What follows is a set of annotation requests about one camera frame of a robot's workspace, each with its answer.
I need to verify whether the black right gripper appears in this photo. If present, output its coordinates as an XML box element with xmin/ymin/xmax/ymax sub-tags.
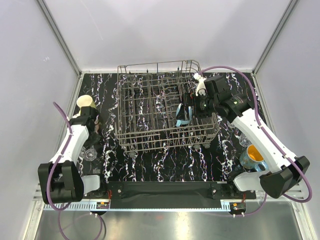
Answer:
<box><xmin>176</xmin><ymin>92</ymin><xmax>218</xmax><ymax>121</ymax></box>

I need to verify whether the light blue ceramic mug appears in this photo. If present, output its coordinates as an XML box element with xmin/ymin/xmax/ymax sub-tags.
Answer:
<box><xmin>175</xmin><ymin>103</ymin><xmax>193</xmax><ymax>127</ymax></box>

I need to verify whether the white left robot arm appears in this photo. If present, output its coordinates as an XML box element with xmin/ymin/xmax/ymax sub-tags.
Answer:
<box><xmin>37</xmin><ymin>106</ymin><xmax>108</xmax><ymax>205</ymax></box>

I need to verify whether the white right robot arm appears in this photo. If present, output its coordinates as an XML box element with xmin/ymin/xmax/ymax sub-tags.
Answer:
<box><xmin>176</xmin><ymin>73</ymin><xmax>310</xmax><ymax>199</ymax></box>

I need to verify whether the clear glass cup left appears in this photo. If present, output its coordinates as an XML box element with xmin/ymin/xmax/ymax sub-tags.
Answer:
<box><xmin>79</xmin><ymin>147</ymin><xmax>98</xmax><ymax>162</ymax></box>

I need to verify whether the clear glass cup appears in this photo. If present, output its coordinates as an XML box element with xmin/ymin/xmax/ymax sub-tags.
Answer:
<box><xmin>79</xmin><ymin>147</ymin><xmax>98</xmax><ymax>162</ymax></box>
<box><xmin>239</xmin><ymin>132</ymin><xmax>252</xmax><ymax>148</ymax></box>
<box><xmin>227</xmin><ymin>121</ymin><xmax>236</xmax><ymax>129</ymax></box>

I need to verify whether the pink ceramic mug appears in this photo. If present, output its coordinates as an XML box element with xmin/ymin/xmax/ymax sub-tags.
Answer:
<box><xmin>94</xmin><ymin>120</ymin><xmax>100</xmax><ymax>133</ymax></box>

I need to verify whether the yellow ceramic mug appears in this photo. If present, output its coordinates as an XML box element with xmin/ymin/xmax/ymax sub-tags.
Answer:
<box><xmin>76</xmin><ymin>94</ymin><xmax>97</xmax><ymax>116</ymax></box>

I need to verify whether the clear glass cup right far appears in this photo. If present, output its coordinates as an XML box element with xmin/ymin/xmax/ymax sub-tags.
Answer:
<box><xmin>227</xmin><ymin>121</ymin><xmax>236</xmax><ymax>129</ymax></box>

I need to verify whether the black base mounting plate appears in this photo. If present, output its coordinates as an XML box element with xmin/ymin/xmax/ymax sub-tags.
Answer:
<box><xmin>88</xmin><ymin>181</ymin><xmax>257</xmax><ymax>200</ymax></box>

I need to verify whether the clear glass cup right near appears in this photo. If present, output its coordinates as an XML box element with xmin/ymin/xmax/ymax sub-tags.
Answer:
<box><xmin>239</xmin><ymin>132</ymin><xmax>252</xmax><ymax>148</ymax></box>

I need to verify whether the blue floral mug orange inside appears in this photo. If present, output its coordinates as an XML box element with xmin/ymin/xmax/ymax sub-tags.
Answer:
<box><xmin>239</xmin><ymin>144</ymin><xmax>269</xmax><ymax>172</ymax></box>

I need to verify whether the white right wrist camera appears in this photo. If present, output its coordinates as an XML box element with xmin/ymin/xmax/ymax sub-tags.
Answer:
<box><xmin>193</xmin><ymin>73</ymin><xmax>208</xmax><ymax>97</ymax></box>

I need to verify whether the grey wire dish rack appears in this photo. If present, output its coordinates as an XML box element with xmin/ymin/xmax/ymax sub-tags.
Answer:
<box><xmin>115</xmin><ymin>60</ymin><xmax>220</xmax><ymax>158</ymax></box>

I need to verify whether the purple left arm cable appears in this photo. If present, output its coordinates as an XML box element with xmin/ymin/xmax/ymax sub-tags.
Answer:
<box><xmin>47</xmin><ymin>101</ymin><xmax>75</xmax><ymax>212</ymax></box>

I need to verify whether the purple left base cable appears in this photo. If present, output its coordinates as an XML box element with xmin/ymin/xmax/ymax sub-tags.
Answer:
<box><xmin>57</xmin><ymin>211</ymin><xmax>106</xmax><ymax>238</ymax></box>

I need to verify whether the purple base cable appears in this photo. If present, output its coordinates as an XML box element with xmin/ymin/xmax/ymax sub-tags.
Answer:
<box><xmin>243</xmin><ymin>193</ymin><xmax>270</xmax><ymax>216</ymax></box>
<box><xmin>57</xmin><ymin>211</ymin><xmax>106</xmax><ymax>238</ymax></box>

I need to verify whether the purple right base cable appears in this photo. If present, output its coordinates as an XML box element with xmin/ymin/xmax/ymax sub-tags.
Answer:
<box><xmin>243</xmin><ymin>193</ymin><xmax>270</xmax><ymax>216</ymax></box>

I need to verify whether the aluminium frame rail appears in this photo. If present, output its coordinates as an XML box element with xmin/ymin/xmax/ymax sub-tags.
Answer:
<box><xmin>32</xmin><ymin>182</ymin><xmax>306</xmax><ymax>213</ymax></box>

